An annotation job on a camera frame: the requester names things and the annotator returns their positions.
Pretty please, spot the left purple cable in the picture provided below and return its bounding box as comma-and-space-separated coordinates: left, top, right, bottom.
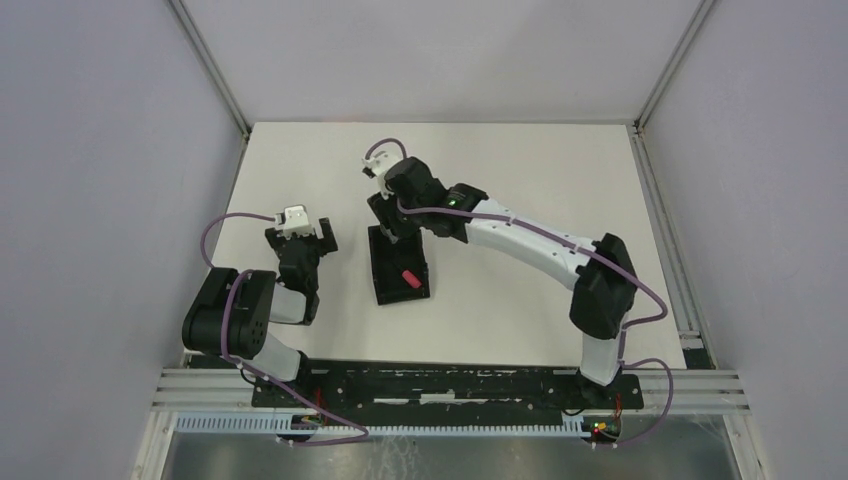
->
200, 211, 370, 448

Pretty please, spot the right aluminium side rail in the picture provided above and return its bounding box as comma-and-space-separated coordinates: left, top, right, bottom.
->
627, 122, 716, 370

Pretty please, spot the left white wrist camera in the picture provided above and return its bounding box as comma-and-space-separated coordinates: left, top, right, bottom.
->
274, 204, 316, 240

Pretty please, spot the left aluminium corner post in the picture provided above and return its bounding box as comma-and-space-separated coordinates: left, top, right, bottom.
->
165, 0, 252, 142

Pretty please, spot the red handled screwdriver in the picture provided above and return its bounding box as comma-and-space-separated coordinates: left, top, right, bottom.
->
396, 264, 423, 289

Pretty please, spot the black plastic bin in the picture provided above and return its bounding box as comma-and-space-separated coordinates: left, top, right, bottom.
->
367, 225, 430, 306

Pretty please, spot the white slotted cable duct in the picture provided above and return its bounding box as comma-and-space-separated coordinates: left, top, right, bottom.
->
174, 412, 590, 439

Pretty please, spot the aluminium corner post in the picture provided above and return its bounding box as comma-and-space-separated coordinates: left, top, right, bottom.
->
633, 0, 719, 132
165, 0, 252, 142

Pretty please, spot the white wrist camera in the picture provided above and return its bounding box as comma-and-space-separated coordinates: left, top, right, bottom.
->
362, 151, 404, 180
274, 204, 316, 240

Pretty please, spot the right aluminium corner post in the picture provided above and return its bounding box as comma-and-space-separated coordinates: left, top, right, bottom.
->
633, 0, 719, 132

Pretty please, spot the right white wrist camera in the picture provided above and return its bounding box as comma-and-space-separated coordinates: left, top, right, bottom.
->
362, 151, 404, 180

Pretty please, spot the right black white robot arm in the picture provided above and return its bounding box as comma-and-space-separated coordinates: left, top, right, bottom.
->
362, 151, 637, 386

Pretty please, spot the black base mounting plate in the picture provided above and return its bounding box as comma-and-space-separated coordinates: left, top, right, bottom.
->
292, 359, 645, 427

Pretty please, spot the aluminium front rail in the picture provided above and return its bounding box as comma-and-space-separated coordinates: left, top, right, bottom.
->
151, 369, 751, 415

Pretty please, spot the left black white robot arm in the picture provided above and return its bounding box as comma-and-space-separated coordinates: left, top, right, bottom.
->
181, 216, 338, 383

